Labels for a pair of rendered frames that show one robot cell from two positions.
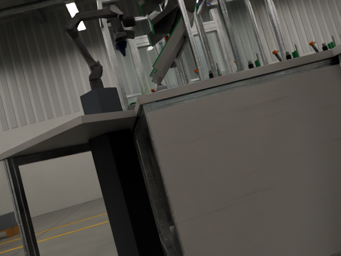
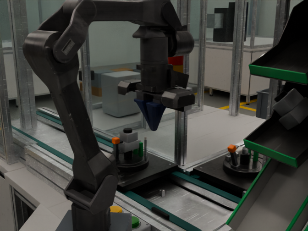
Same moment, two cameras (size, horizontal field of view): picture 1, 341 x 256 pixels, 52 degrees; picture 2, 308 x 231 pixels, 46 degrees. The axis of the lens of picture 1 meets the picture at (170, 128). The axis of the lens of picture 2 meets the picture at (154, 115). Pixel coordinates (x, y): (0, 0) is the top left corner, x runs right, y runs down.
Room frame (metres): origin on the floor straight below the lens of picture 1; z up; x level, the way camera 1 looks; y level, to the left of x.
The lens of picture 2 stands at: (1.21, 0.55, 1.47)
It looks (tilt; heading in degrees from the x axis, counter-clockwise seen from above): 16 degrees down; 327
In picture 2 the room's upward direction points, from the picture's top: straight up
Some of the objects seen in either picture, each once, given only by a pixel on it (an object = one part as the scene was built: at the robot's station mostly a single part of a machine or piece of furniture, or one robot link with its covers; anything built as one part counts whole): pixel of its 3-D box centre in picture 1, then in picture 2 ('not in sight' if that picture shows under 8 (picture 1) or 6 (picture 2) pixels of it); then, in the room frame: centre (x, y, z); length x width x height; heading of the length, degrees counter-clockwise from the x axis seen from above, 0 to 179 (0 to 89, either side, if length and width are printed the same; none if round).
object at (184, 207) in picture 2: not in sight; (132, 177); (2.22, -0.03, 0.91); 0.84 x 0.28 x 0.10; 10
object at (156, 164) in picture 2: not in sight; (128, 166); (2.21, 0.00, 0.96); 0.24 x 0.24 x 0.02; 10
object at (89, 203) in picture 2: (94, 75); (89, 187); (1.80, 0.31, 1.15); 0.09 x 0.07 x 0.06; 15
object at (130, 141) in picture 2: (162, 89); (130, 138); (2.22, -0.02, 1.06); 0.08 x 0.04 x 0.07; 100
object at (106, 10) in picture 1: (92, 19); (110, 24); (1.81, 0.25, 1.45); 0.29 x 0.08 x 0.11; 105
